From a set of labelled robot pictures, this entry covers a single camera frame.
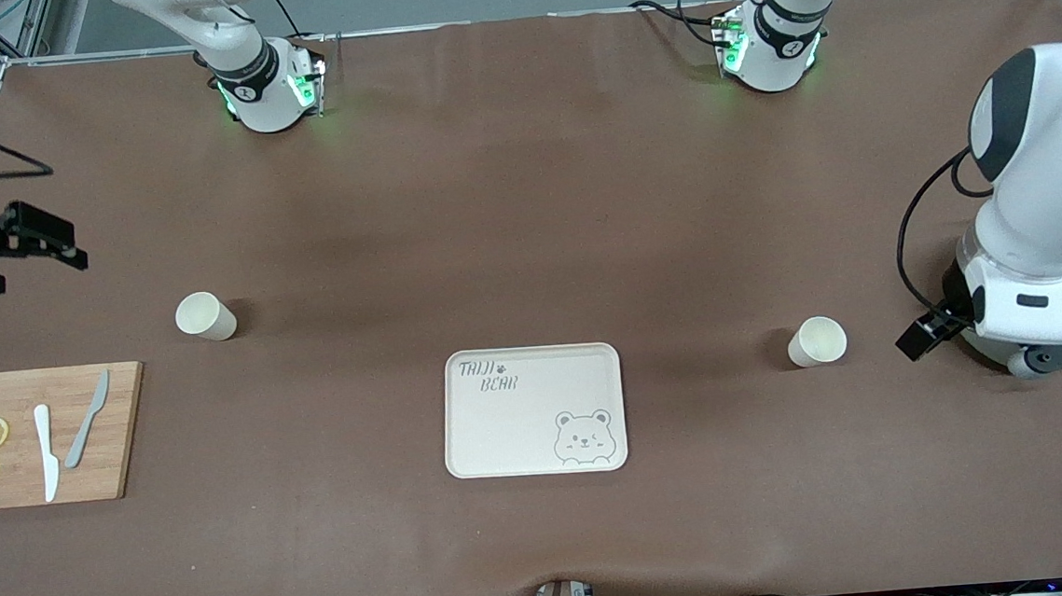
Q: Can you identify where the black right arm base cable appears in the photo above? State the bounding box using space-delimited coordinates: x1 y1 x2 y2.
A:
263 0 303 42

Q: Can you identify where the cream bear print tray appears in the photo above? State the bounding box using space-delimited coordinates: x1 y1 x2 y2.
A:
437 340 630 482

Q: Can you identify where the grey-green electric cooking pot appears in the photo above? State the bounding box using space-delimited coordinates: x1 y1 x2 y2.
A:
955 233 1062 390

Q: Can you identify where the black left arm base cable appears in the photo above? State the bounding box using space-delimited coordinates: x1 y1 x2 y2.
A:
628 0 729 51

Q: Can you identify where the white plastic cup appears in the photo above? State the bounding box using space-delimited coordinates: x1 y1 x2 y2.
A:
172 289 240 345
785 313 849 370

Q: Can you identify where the black arm base cable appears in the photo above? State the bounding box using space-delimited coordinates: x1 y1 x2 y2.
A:
263 0 303 42
628 0 729 51

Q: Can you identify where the bamboo cutting board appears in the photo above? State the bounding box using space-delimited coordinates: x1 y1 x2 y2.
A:
0 361 153 510

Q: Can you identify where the white plastic knife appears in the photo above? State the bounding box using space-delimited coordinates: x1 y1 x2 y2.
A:
32 403 62 504

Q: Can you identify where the grey plastic knife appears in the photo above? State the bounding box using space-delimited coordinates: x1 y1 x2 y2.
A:
58 368 117 470

